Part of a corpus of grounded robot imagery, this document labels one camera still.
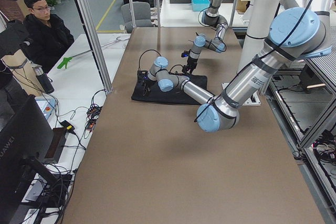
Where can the aluminium cage frame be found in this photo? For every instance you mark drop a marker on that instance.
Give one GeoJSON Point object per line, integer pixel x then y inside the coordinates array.
{"type": "Point", "coordinates": [94, 43]}

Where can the seated man black coat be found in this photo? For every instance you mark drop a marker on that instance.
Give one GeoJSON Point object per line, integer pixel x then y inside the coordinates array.
{"type": "Point", "coordinates": [50, 37]}

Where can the grey steel water bottle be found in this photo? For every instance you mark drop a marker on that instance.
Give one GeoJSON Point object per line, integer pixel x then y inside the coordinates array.
{"type": "Point", "coordinates": [43, 79]}

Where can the blue grey teach pendant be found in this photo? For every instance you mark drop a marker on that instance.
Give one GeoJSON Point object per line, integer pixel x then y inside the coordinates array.
{"type": "Point", "coordinates": [47, 106]}

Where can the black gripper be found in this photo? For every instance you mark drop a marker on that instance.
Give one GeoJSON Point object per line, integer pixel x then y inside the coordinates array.
{"type": "Point", "coordinates": [147, 83]}
{"type": "Point", "coordinates": [190, 62]}

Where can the black printed t-shirt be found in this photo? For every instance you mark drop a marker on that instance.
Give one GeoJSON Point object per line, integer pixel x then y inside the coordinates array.
{"type": "Point", "coordinates": [175, 96]}

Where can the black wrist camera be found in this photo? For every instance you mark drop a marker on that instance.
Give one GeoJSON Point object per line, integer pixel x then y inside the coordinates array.
{"type": "Point", "coordinates": [142, 75]}
{"type": "Point", "coordinates": [185, 53]}

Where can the black power strip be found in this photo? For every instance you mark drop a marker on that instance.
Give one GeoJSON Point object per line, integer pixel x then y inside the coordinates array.
{"type": "Point", "coordinates": [92, 117]}

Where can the black computer monitor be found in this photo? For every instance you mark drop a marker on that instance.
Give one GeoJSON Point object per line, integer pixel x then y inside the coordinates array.
{"type": "Point", "coordinates": [25, 141]}

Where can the blue plastic tray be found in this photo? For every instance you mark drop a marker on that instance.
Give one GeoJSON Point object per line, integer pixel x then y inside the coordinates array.
{"type": "Point", "coordinates": [200, 5]}

